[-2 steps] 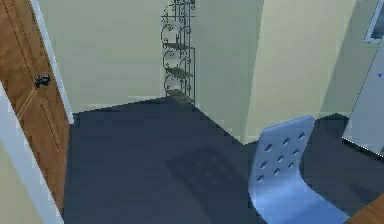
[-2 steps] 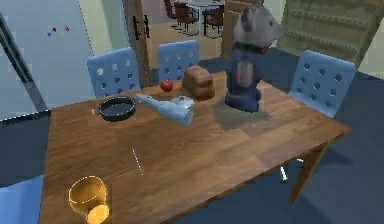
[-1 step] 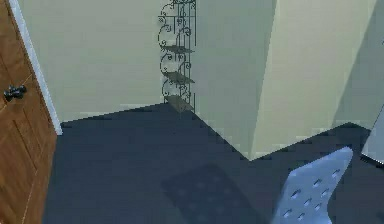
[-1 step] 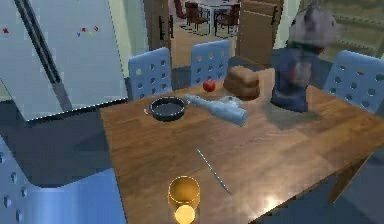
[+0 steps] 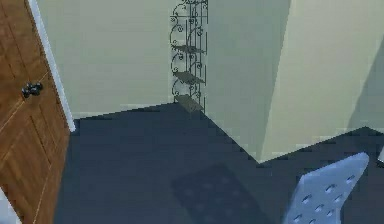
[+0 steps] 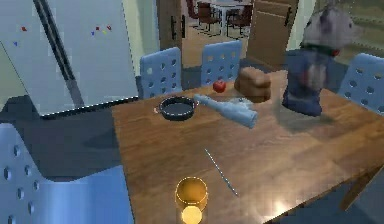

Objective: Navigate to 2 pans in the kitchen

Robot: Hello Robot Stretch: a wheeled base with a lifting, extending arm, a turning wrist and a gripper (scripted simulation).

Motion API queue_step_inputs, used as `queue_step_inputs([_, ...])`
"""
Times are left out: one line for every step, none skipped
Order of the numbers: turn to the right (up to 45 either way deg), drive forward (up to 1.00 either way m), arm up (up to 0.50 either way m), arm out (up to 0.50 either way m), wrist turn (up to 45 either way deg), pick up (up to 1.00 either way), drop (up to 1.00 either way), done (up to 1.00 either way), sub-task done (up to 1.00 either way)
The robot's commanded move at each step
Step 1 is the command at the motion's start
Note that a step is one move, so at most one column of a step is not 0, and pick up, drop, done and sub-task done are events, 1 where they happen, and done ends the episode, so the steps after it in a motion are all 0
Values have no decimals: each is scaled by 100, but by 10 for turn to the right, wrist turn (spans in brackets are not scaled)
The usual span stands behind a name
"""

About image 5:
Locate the brown wooden room door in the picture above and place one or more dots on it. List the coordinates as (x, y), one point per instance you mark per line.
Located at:
(23, 140)

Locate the black round door knob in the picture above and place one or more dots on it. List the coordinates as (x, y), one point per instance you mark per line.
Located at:
(32, 89)

